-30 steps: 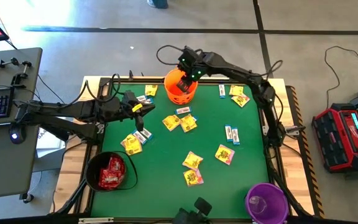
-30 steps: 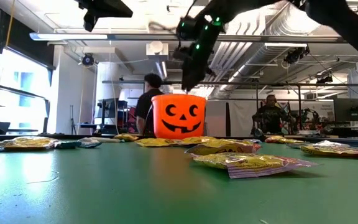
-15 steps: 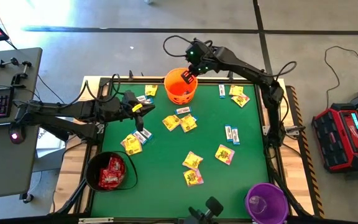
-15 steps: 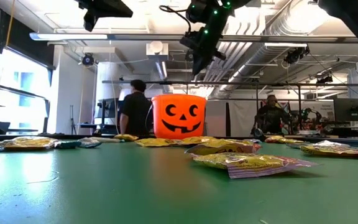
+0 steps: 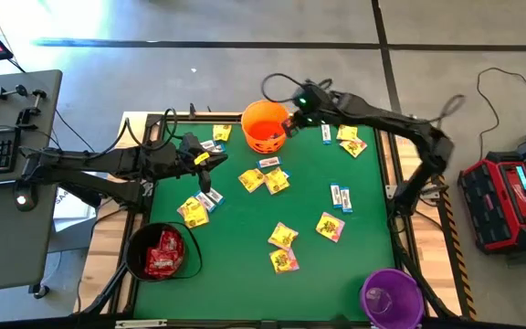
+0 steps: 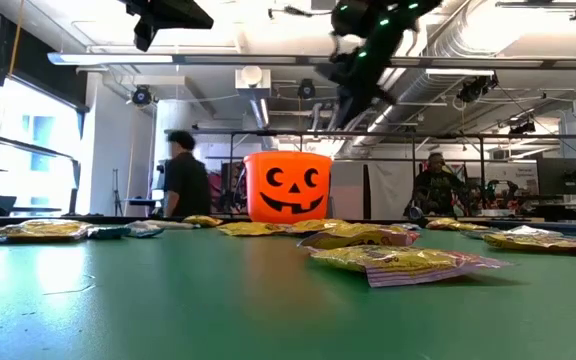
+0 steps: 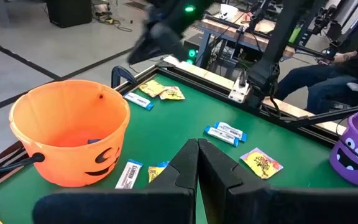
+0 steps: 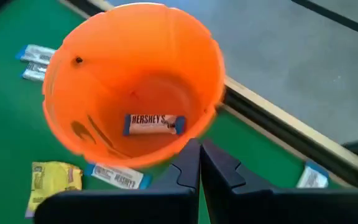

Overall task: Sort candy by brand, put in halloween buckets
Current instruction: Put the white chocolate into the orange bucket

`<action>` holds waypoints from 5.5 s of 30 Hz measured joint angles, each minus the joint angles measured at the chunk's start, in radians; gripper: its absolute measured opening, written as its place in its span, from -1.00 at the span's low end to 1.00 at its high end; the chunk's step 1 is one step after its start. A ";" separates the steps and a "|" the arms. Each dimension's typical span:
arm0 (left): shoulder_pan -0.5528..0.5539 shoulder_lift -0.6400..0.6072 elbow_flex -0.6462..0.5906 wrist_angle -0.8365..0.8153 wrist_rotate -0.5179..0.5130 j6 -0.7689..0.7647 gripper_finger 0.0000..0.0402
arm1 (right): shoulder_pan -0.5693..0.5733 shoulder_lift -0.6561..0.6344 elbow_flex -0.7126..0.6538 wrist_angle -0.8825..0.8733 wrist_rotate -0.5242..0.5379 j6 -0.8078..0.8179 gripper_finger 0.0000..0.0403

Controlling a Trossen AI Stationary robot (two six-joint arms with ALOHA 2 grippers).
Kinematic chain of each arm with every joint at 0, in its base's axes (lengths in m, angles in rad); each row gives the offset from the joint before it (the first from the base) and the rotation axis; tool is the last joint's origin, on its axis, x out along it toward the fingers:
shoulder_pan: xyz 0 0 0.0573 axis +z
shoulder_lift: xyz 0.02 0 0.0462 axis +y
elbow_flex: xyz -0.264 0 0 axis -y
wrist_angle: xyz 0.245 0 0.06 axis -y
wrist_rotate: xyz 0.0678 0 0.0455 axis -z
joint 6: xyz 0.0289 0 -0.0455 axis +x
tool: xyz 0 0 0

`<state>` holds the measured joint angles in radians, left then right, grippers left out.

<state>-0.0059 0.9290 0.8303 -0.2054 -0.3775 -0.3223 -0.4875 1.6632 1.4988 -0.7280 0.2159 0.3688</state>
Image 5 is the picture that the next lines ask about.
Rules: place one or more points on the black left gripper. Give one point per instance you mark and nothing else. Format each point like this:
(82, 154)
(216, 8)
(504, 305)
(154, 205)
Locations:
(185, 162)

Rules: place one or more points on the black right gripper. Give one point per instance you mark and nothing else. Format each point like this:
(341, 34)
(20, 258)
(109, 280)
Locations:
(315, 107)

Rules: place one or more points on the orange pumpkin face bucket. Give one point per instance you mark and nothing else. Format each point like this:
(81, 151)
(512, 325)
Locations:
(258, 134)

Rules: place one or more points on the yellow Sour Patch candy pack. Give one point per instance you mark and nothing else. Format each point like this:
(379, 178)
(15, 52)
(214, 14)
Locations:
(283, 261)
(251, 180)
(330, 227)
(347, 133)
(276, 181)
(283, 236)
(222, 132)
(193, 213)
(353, 147)

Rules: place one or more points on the red Skittles candy pack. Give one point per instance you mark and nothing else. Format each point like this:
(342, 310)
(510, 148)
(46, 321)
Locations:
(159, 266)
(154, 252)
(172, 241)

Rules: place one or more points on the black plastic bucket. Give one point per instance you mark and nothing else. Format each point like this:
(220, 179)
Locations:
(135, 251)

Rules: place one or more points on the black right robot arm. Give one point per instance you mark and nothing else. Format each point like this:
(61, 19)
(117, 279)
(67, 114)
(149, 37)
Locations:
(381, 116)

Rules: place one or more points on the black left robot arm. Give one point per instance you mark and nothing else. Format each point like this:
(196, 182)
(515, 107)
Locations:
(103, 161)

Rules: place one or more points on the green table mat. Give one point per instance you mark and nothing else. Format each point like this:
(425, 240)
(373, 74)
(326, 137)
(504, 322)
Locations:
(245, 283)

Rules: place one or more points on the black computer mouse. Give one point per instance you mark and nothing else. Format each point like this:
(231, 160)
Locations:
(24, 197)

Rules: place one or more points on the purple plastic bucket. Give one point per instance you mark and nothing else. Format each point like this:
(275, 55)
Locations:
(400, 297)

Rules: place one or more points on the black desk foot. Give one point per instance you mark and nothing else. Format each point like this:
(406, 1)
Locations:
(39, 291)

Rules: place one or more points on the red black power station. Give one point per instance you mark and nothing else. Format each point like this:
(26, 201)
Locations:
(496, 205)

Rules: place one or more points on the yellow black hazard strip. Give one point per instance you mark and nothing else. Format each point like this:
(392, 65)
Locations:
(461, 274)

